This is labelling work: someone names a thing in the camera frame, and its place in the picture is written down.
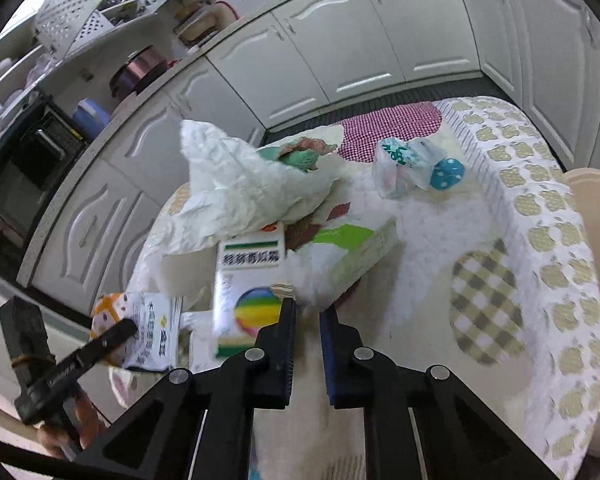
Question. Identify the white kitchen cabinets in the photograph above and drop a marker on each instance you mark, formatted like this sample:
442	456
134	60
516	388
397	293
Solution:
360	35

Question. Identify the clear plastic bag green print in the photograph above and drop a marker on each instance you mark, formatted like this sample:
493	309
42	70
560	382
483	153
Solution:
395	170

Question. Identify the black oven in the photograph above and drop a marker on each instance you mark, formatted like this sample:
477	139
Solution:
20	185

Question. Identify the blue plastic container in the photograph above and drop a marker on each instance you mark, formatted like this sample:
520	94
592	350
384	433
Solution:
92	120

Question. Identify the white box with green stripe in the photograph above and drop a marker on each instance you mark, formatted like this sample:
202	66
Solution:
345	255

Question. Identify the steel cooking pot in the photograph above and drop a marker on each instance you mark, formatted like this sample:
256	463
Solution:
140	70

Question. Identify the person's left hand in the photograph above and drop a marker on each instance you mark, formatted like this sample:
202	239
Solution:
87	420

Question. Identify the white box with rainbow ball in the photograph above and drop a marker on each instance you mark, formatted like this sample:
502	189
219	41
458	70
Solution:
247	280

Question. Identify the orange white patterned ball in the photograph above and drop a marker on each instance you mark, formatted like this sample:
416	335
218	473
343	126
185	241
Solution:
107	310

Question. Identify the white plastic bag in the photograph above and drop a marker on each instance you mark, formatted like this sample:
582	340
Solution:
240	180

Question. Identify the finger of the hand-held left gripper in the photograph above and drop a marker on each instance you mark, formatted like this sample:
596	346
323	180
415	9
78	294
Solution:
115	337

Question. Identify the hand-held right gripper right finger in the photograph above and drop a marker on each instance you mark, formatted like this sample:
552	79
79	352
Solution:
330	360

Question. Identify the small white blue-print box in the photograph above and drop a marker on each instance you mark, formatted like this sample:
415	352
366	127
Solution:
155	325

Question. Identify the blue polka dot cube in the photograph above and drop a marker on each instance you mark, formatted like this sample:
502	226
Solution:
447	175

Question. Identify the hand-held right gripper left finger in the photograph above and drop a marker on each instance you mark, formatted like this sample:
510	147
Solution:
285	345

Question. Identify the patchwork quilted blanket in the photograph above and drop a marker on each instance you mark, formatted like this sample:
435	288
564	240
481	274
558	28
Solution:
430	240

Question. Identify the green pink terry towel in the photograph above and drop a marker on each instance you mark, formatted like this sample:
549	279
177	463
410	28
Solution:
302	159

